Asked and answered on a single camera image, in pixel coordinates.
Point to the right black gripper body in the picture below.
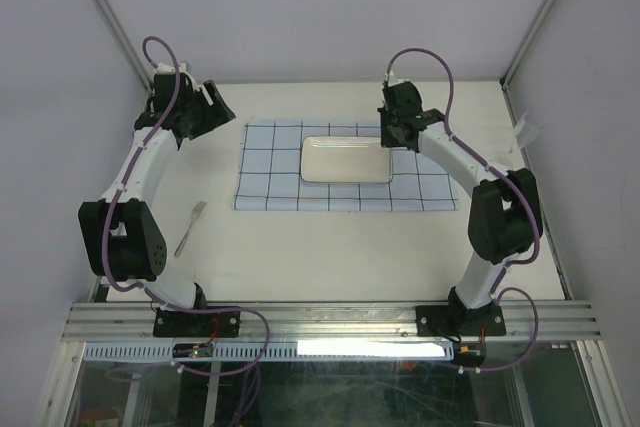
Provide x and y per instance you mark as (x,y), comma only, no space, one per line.
(388,133)

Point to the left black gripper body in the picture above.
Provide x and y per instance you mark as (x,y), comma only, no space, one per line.
(205,116)

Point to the white rectangular plate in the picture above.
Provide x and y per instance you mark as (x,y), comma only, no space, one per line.
(345,160)

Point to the silver fork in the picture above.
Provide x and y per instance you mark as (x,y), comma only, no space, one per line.
(194,216)

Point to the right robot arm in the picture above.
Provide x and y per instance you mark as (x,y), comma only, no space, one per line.
(504,218)

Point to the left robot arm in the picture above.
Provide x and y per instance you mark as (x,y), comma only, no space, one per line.
(123,241)

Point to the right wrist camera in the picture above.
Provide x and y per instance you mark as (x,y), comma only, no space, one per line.
(391,80)

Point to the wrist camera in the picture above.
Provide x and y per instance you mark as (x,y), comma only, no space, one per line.
(163,68)
(391,80)

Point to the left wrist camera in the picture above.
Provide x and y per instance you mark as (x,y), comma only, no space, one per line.
(163,68)

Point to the left aluminium frame post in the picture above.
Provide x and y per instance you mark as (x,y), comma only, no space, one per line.
(123,41)

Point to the aluminium frame post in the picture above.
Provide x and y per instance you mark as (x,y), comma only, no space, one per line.
(539,18)
(123,41)

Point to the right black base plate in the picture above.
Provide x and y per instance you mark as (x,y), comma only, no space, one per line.
(453,322)

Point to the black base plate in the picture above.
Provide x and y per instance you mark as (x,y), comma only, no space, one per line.
(175,324)
(453,322)

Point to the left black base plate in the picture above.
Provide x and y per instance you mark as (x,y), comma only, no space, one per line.
(175,324)

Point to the right aluminium frame post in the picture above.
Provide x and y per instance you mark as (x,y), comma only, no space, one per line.
(539,18)

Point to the white slotted cable duct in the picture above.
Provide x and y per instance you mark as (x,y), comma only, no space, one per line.
(302,350)

